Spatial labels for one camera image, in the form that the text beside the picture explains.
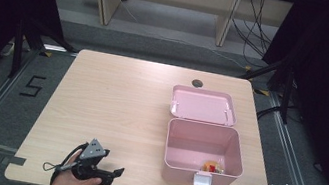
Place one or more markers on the grey tape strip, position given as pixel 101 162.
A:
pixel 14 160

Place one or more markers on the pink plastic box with lid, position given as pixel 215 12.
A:
pixel 198 138

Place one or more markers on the black metal stand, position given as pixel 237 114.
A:
pixel 18 48
pixel 286 92

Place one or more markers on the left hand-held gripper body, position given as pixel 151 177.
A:
pixel 92 153

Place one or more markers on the yellow and black tape piece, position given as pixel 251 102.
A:
pixel 45 53
pixel 261 92

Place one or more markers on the small orange and red toy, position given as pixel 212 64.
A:
pixel 213 167

